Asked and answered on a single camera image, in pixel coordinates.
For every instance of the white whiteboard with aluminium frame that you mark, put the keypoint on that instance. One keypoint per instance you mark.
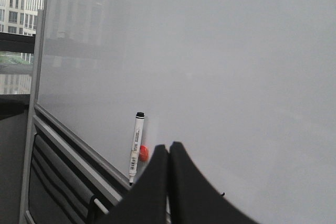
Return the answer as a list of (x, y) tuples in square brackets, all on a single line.
[(247, 86)]

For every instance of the white whiteboard marker pen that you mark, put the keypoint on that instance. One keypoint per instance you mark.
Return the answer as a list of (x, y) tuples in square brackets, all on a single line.
[(136, 143)]

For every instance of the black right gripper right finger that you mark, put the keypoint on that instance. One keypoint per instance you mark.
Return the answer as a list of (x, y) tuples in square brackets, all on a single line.
[(192, 198)]

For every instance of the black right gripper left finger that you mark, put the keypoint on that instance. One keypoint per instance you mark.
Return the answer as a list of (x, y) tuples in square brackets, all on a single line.
[(146, 200)]

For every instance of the grey metal stand crossbar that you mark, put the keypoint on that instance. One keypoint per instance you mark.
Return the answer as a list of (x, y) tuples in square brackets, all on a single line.
[(89, 172)]

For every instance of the grey fabric chair back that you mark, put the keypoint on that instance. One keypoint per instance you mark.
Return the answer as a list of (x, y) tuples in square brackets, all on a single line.
[(58, 190)]

